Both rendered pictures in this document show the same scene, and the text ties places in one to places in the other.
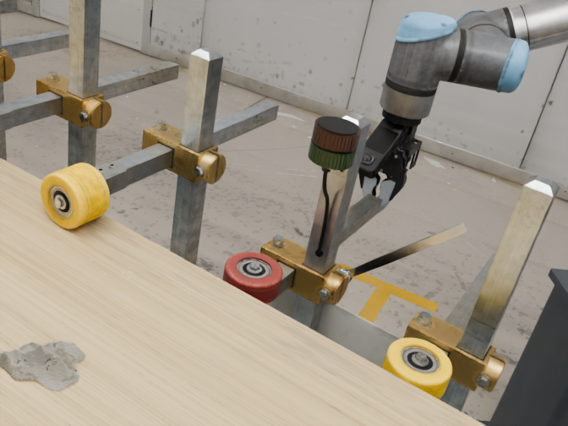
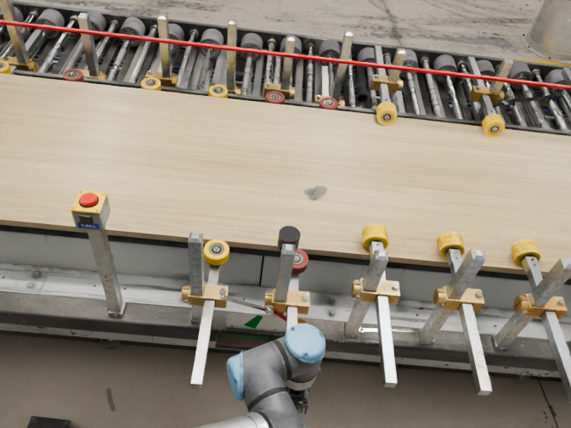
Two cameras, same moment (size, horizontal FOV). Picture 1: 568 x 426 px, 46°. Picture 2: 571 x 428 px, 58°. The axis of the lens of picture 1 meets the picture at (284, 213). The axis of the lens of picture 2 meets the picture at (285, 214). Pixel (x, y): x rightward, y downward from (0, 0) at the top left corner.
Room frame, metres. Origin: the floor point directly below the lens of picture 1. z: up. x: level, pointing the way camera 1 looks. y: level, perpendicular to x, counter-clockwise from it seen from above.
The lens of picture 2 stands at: (1.56, -0.53, 2.20)
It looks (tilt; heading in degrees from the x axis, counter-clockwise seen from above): 48 degrees down; 149
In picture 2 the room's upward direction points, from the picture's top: 9 degrees clockwise
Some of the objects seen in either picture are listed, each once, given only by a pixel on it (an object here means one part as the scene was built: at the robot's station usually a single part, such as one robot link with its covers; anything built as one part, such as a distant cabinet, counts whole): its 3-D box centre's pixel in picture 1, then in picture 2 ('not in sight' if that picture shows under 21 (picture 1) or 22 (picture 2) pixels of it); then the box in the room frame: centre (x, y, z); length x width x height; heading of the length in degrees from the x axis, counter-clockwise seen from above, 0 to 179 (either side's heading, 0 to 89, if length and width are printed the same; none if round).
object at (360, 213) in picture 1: (316, 248); (291, 323); (0.92, -0.06, 0.84); 0.43 x 0.03 x 0.04; 153
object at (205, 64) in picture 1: (190, 191); (363, 301); (0.94, 0.16, 0.89); 0.04 x 0.04 x 0.48; 63
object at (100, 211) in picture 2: not in sight; (91, 211); (0.60, -0.52, 1.18); 0.07 x 0.07 x 0.08; 63
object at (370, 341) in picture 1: (327, 326); (267, 323); (0.84, -0.10, 0.75); 0.26 x 0.01 x 0.10; 63
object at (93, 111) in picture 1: (73, 102); (457, 298); (1.07, 0.40, 0.95); 0.14 x 0.06 x 0.05; 63
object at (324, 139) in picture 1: (335, 133); (289, 236); (0.79, -0.05, 1.10); 0.06 x 0.06 x 0.02
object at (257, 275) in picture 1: (248, 297); (294, 267); (0.74, 0.02, 0.85); 0.08 x 0.08 x 0.11
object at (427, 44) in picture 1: (421, 52); (302, 352); (1.13, -0.17, 1.14); 0.10 x 0.09 x 0.12; 91
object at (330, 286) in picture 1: (302, 272); (286, 301); (0.84, -0.05, 0.85); 0.14 x 0.06 x 0.05; 63
